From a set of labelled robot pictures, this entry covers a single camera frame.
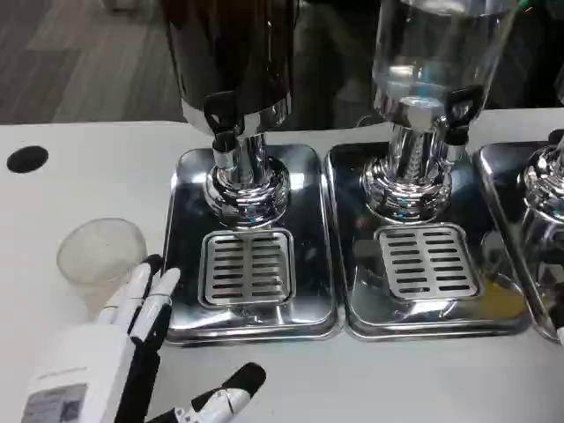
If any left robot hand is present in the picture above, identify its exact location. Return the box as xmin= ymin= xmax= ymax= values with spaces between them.
xmin=21 ymin=254 xmax=268 ymax=423

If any clear ribbed glass cup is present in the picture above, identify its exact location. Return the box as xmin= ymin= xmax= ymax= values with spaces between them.
xmin=56 ymin=216 xmax=149 ymax=319

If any chrome dispenser stand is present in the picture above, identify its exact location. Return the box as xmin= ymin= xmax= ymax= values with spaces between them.
xmin=517 ymin=130 xmax=564 ymax=290

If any steel drip tray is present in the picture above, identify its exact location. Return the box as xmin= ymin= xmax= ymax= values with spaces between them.
xmin=161 ymin=144 xmax=339 ymax=345
xmin=323 ymin=141 xmax=534 ymax=339
xmin=473 ymin=141 xmax=564 ymax=344

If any black round counter hole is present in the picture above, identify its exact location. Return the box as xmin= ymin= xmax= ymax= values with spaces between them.
xmin=6 ymin=145 xmax=49 ymax=174

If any black tap of clear dispenser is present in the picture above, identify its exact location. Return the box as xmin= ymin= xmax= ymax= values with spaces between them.
xmin=443 ymin=85 xmax=485 ymax=165

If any black tap of dark dispenser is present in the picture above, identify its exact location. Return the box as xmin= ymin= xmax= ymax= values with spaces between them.
xmin=203 ymin=91 xmax=240 ymax=171

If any clear drink dispenser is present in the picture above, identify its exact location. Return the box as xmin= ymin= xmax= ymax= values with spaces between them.
xmin=360 ymin=0 xmax=517 ymax=222

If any dark drink dispenser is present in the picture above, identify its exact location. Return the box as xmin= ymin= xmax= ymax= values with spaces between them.
xmin=160 ymin=0 xmax=294 ymax=231

